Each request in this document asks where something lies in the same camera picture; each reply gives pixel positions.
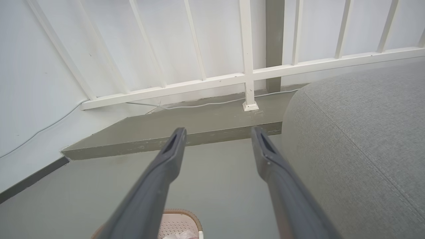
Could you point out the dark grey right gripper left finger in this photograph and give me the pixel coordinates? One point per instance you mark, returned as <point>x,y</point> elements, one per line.
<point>149,186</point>

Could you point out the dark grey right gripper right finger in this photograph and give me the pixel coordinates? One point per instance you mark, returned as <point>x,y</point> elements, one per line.
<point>285,189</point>

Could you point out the white laundry basket brown rim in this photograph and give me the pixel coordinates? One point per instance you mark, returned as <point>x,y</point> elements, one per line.
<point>179,221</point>

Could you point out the white garment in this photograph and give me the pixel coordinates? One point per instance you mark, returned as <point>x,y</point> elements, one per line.
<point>182,235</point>

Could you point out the grey fabric sofa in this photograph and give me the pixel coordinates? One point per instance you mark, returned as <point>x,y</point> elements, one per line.
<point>358,149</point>

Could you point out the grey concrete raised step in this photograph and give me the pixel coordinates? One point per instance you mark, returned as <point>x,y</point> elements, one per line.
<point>215,119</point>

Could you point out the black baseboard strip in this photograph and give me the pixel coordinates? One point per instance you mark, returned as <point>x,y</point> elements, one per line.
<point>33,179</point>

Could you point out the white metal railing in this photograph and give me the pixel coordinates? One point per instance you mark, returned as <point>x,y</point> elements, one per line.
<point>249,74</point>

